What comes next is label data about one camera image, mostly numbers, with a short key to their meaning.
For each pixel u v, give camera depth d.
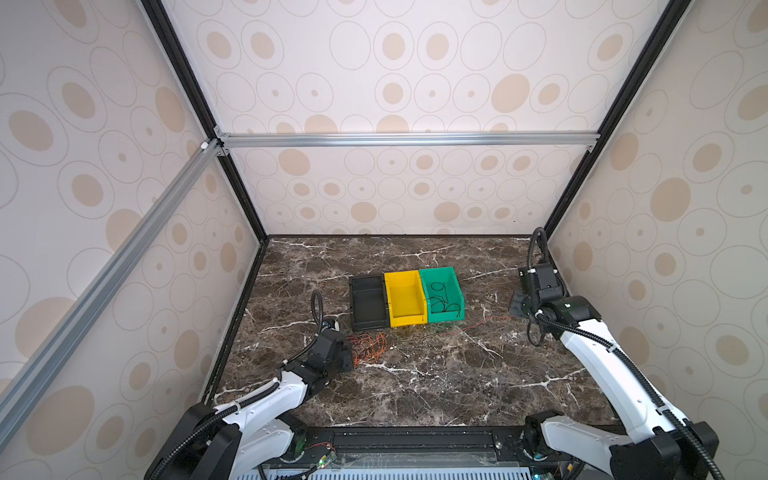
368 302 1.08
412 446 0.75
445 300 1.00
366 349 0.88
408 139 0.92
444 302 0.99
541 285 0.58
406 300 1.02
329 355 0.67
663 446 0.37
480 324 0.96
